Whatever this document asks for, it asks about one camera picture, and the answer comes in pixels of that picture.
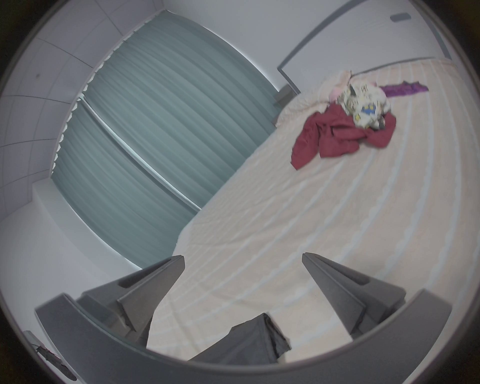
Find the purple garment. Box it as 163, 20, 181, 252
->
380, 80, 429, 97

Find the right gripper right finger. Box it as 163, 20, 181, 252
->
302, 252, 407, 340

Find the cream pillow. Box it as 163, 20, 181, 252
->
277, 69, 354, 129

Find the pink garment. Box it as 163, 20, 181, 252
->
329, 80, 377, 103

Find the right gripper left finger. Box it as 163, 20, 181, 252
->
75, 255, 186, 336

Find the bed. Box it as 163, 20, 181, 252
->
144, 0, 480, 366

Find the black garment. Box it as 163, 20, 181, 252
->
187, 313, 292, 366

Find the blue-green curtain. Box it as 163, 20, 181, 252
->
50, 101, 202, 269
84, 9, 281, 211

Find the white printed pyjama top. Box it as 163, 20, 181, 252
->
339, 83, 392, 130

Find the dark red garment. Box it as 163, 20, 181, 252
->
290, 103, 397, 170

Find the grey bedside table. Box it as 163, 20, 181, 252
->
273, 84, 298, 108

